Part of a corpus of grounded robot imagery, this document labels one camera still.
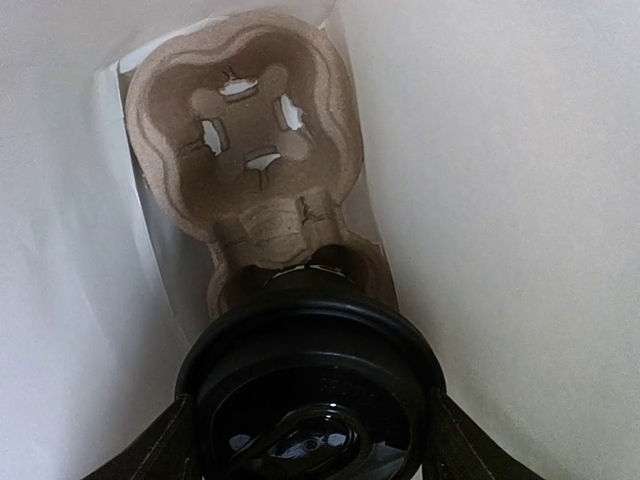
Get black paper coffee cup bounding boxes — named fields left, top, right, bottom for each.
left=235, top=245, right=374, bottom=306

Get beige paper bag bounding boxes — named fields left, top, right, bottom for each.
left=1, top=1, right=639, bottom=479

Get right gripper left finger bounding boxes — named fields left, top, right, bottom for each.
left=85, top=395, right=193, bottom=479

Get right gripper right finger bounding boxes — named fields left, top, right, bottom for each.
left=424, top=389, right=540, bottom=480

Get black coffee cup lid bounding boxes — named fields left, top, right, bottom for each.
left=175, top=297, right=445, bottom=479

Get brown cardboard cup carrier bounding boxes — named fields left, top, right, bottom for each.
left=125, top=11, right=397, bottom=317

